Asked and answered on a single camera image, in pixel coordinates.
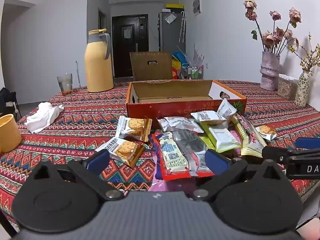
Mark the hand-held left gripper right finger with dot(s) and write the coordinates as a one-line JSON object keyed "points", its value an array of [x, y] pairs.
{"points": [[217, 162]]}

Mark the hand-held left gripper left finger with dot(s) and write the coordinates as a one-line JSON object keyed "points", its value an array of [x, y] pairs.
{"points": [[98, 162]]}

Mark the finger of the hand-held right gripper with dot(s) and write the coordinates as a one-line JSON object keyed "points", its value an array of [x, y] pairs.
{"points": [[275, 153], [308, 143]]}

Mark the gold cookie snack packet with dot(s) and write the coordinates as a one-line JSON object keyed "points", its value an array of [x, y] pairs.
{"points": [[122, 150], [266, 131], [133, 128]]}

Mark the dark barcode snack packet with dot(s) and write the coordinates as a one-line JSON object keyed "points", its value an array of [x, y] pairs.
{"points": [[250, 140]]}

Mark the red snack packet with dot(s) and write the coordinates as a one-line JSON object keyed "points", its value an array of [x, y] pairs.
{"points": [[172, 157]]}

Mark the pink snack packet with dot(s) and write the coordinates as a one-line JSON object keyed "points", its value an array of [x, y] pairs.
{"points": [[165, 185]]}

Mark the orange cardboard box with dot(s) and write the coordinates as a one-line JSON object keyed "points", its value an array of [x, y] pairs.
{"points": [[170, 105]]}

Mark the green white snack packet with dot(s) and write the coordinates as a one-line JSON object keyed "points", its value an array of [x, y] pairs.
{"points": [[222, 136]]}

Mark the silver printed snack packet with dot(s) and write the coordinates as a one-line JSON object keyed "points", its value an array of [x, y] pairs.
{"points": [[191, 145]]}

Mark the red patterned tablecloth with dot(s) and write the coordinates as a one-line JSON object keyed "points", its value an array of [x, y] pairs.
{"points": [[75, 120]]}

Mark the speckled small vase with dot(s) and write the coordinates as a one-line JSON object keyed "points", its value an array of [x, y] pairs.
{"points": [[302, 90]]}

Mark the blue snack packet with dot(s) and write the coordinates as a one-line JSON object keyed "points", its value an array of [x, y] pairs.
{"points": [[157, 160]]}

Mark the clear container with tissues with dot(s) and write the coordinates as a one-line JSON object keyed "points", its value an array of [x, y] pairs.
{"points": [[287, 87]]}

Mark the pink ceramic vase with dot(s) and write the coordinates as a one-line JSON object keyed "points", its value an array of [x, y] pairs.
{"points": [[269, 72]]}

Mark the yellow flower branch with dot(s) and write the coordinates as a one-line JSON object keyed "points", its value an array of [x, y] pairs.
{"points": [[310, 60]]}

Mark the glass cup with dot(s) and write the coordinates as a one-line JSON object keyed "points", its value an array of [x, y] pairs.
{"points": [[65, 83]]}

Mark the yellow cup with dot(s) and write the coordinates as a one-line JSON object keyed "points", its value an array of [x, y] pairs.
{"points": [[8, 135]]}

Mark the yellow thermos jug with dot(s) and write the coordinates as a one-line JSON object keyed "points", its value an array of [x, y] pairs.
{"points": [[98, 65]]}

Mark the brown chair back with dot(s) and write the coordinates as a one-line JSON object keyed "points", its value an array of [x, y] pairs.
{"points": [[150, 68]]}

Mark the pink feather decoration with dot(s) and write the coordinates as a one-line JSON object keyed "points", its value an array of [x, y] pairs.
{"points": [[198, 56]]}

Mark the dark door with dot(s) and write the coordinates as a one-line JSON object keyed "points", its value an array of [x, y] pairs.
{"points": [[120, 55]]}

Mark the dried pink roses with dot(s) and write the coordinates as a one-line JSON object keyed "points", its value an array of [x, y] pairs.
{"points": [[271, 38]]}

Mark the blue plastic item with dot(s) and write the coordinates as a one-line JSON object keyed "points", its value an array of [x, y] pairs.
{"points": [[180, 57]]}

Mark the white door notice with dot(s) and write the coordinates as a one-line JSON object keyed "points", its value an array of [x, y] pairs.
{"points": [[127, 33]]}

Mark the grey refrigerator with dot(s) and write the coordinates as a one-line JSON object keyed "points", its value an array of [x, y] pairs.
{"points": [[170, 35]]}

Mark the white folded umbrella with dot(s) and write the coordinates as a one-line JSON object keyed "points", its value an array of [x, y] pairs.
{"points": [[183, 27]]}

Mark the clear plastic bag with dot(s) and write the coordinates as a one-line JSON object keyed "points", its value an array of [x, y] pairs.
{"points": [[170, 18]]}

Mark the yellow box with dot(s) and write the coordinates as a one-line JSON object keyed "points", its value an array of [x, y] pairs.
{"points": [[175, 6]]}

